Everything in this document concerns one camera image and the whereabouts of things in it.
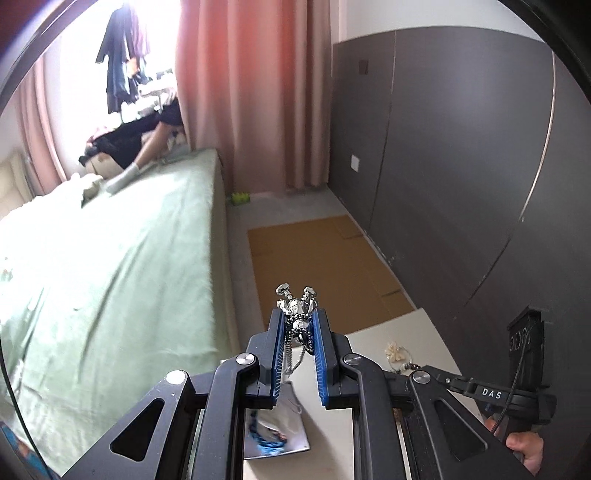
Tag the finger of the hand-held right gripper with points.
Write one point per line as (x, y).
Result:
(450, 379)

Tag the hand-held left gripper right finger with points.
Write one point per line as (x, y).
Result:
(321, 360)

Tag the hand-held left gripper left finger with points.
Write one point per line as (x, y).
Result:
(277, 355)

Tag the person's right hand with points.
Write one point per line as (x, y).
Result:
(526, 447)

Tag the clear bag with blue beads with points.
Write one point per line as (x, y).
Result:
(277, 429)

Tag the flat brown cardboard sheet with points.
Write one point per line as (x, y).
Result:
(314, 263)

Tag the small green toy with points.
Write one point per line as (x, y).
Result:
(240, 199)

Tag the bed with green sheet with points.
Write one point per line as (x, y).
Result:
(115, 258)

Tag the beige pillow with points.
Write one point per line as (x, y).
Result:
(91, 186)

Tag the wide pink curtain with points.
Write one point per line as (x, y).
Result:
(249, 92)

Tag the blue patterned cloth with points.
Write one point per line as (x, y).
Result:
(18, 452)

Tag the floral green quilt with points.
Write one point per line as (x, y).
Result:
(27, 217)

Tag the white clutter pile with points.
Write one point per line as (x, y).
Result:
(147, 92)

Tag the beige padded headboard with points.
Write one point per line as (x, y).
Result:
(11, 180)

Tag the narrow pink curtain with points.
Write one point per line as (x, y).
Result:
(39, 124)

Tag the dark hanging garment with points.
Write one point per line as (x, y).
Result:
(115, 64)

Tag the purple hanging garment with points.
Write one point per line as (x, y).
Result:
(141, 32)

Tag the white wall socket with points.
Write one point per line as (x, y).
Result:
(355, 163)

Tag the dark wall switch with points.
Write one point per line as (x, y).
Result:
(363, 67)

